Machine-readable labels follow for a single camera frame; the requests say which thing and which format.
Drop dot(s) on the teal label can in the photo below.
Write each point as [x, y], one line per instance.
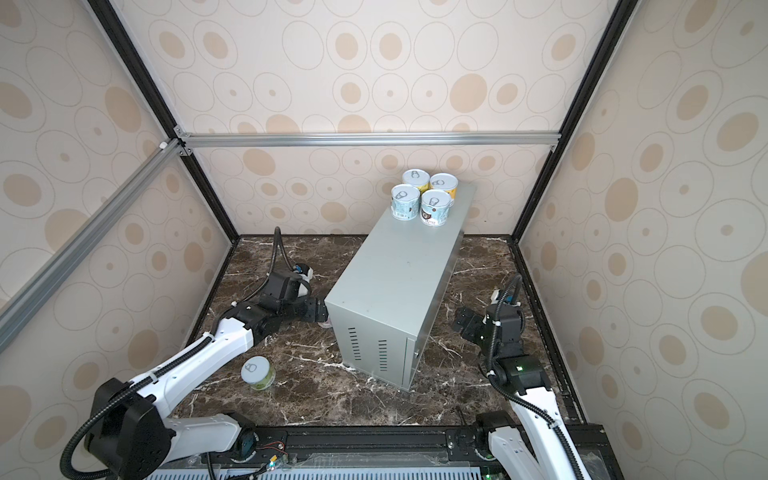
[434, 207]

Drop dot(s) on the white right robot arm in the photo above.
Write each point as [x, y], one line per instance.
[541, 448]

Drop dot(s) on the black corner frame post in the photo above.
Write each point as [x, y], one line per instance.
[107, 17]
[608, 42]

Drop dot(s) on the light blue label can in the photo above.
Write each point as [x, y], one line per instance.
[405, 202]

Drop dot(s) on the grey metal cabinet box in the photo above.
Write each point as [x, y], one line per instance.
[384, 304]

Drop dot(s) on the black corner frame post right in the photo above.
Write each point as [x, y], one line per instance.
[608, 42]

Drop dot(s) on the green label can left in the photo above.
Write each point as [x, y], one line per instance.
[258, 373]

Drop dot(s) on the silver aluminium crossbar back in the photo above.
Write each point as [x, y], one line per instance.
[377, 139]

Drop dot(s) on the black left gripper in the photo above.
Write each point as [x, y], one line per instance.
[313, 313]

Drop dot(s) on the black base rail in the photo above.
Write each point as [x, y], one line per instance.
[352, 452]

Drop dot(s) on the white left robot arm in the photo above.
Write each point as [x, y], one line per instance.
[131, 432]

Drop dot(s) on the yellow orange label can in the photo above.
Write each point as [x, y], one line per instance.
[444, 182]

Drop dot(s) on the black corner frame post left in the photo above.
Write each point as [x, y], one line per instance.
[107, 17]

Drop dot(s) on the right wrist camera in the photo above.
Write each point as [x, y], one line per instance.
[511, 298]

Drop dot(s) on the silver aluminium rail left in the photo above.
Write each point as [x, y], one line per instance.
[23, 307]

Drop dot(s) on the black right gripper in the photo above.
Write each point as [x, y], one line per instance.
[479, 320]

